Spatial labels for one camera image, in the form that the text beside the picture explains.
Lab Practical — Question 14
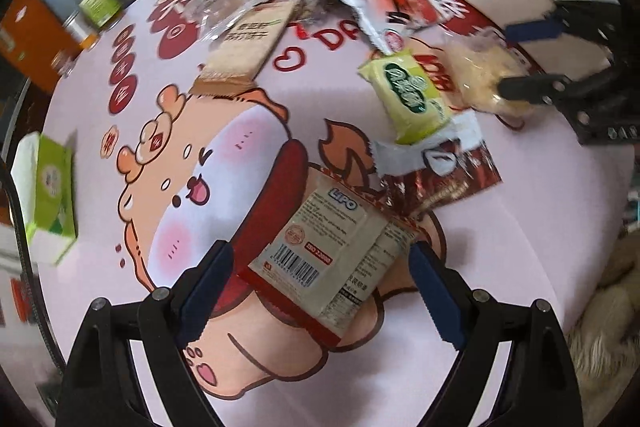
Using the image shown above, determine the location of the beige fluffy cushion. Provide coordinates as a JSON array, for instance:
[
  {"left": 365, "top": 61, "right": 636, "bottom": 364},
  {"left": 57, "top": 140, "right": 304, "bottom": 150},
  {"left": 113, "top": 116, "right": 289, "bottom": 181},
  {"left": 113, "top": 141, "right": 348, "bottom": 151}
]
[{"left": 565, "top": 227, "right": 640, "bottom": 388}]

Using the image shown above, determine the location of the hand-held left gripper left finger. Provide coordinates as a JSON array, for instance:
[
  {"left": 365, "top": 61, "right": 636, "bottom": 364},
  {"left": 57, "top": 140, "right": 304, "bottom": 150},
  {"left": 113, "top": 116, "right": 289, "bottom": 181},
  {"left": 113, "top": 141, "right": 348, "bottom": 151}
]
[{"left": 55, "top": 239, "right": 236, "bottom": 427}]

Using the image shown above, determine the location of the dark red coffee sachet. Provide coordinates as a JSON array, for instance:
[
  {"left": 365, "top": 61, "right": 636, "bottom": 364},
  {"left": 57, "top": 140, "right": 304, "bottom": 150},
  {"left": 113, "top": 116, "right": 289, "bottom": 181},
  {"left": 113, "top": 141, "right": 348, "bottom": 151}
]
[{"left": 375, "top": 112, "right": 503, "bottom": 220}]

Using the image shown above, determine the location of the small glass jar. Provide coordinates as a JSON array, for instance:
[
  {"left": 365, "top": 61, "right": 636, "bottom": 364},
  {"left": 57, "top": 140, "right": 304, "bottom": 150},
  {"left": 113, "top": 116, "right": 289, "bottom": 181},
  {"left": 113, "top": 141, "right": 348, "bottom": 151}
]
[{"left": 52, "top": 49, "right": 78, "bottom": 78}]

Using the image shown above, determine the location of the small orange bottle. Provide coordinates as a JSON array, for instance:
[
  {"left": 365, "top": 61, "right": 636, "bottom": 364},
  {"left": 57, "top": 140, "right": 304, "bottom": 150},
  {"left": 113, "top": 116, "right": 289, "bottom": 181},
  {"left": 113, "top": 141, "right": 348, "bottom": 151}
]
[{"left": 65, "top": 12, "right": 101, "bottom": 50}]

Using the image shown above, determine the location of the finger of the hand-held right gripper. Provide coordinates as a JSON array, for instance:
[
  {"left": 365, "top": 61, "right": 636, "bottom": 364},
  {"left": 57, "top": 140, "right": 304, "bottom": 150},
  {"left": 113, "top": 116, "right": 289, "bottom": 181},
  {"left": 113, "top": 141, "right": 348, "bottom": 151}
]
[
  {"left": 497, "top": 66, "right": 608, "bottom": 106},
  {"left": 504, "top": 0, "right": 613, "bottom": 45}
]

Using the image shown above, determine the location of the green tissue box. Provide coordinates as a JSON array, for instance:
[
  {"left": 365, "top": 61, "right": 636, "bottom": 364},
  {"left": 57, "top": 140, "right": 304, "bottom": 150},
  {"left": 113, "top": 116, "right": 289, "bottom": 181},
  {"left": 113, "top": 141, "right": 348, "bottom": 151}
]
[{"left": 10, "top": 132, "right": 78, "bottom": 265}]

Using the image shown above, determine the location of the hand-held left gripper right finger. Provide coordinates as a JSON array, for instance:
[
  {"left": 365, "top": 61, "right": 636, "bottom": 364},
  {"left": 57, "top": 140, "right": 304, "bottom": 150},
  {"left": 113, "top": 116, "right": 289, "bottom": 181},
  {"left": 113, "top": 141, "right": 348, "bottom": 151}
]
[{"left": 407, "top": 241, "right": 586, "bottom": 427}]

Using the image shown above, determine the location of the cream red-edged snack packet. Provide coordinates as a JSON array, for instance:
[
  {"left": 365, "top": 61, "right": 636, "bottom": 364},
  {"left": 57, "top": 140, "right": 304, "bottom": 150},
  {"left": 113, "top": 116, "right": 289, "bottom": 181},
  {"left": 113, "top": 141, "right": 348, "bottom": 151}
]
[{"left": 236, "top": 167, "right": 426, "bottom": 350}]

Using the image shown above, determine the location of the clear pale cracker packet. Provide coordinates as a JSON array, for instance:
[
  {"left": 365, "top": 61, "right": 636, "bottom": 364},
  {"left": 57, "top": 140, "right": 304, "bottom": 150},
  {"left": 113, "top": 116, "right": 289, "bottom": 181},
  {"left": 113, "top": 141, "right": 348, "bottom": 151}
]
[{"left": 442, "top": 29, "right": 531, "bottom": 128}]

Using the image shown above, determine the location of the yellow-green snack packet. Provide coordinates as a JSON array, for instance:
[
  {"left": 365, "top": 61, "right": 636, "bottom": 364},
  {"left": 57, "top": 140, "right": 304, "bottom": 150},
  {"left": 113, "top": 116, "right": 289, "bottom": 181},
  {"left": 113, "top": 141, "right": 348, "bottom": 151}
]
[{"left": 357, "top": 48, "right": 453, "bottom": 145}]

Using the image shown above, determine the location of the beige cracker packet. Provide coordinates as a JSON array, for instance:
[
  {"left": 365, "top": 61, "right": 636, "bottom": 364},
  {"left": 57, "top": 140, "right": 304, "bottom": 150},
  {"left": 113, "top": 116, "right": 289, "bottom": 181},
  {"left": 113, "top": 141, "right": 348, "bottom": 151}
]
[{"left": 192, "top": 0, "right": 296, "bottom": 95}]

